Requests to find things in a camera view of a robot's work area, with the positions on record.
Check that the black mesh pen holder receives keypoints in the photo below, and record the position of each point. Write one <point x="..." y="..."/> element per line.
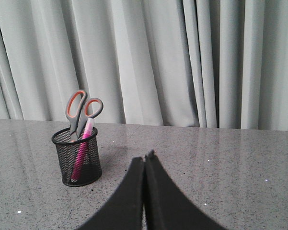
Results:
<point x="67" y="153"/>

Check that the grey orange scissors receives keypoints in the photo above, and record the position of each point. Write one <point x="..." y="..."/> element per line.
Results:
<point x="79" y="119"/>

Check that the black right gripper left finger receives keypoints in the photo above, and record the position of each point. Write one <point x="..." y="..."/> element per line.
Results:
<point x="124" y="209"/>

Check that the pink marker pen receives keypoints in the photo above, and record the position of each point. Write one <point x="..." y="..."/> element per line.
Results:
<point x="82" y="151"/>

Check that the grey curtain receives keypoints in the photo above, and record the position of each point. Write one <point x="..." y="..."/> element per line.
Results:
<point x="201" y="63"/>

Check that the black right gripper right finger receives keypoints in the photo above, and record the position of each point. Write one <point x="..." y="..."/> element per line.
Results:
<point x="167" y="208"/>

